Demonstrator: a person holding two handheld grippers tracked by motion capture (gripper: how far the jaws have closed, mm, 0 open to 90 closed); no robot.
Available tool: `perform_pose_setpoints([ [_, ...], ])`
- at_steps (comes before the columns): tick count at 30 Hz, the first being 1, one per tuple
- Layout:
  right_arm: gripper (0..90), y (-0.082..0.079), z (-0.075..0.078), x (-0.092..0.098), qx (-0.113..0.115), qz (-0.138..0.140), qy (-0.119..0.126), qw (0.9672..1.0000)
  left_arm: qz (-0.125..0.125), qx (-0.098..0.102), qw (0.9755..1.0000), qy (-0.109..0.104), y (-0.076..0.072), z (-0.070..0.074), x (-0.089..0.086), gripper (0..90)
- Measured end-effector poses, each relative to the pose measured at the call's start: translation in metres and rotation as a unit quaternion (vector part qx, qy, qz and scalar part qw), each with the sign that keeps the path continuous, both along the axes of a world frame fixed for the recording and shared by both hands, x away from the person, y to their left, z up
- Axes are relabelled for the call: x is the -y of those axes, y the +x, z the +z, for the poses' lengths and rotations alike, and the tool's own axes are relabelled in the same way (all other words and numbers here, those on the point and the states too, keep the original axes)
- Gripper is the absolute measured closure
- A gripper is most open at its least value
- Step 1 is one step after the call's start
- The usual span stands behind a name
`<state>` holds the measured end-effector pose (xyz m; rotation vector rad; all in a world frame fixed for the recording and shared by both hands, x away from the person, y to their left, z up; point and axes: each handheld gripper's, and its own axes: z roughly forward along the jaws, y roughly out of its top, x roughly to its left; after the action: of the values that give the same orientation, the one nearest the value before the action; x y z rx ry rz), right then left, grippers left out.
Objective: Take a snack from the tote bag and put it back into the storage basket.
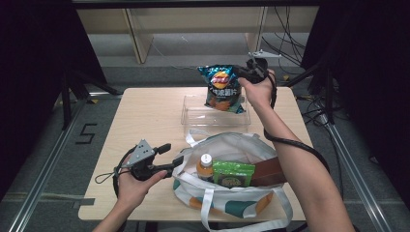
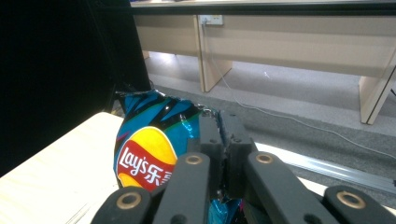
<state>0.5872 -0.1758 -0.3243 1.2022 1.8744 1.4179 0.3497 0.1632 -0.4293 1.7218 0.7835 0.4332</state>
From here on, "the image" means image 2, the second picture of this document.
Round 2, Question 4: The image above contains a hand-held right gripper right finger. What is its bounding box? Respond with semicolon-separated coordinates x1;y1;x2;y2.
221;112;259;200

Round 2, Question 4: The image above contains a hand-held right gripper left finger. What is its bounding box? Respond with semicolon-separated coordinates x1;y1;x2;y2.
187;115;226;200

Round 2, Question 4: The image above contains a blue potato chips bag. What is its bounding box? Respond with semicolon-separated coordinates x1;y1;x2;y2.
113;89;247;224

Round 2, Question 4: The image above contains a beige wooden desk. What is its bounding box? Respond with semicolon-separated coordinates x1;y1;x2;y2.
130;0;396;125

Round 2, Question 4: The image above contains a white power socket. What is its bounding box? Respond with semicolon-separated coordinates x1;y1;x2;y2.
198;14;224;26

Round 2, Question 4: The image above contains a black curtain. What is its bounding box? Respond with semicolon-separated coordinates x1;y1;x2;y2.
0;0;152;178

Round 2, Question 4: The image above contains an aluminium floor rail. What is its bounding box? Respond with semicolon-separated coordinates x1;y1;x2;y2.
253;141;396;195

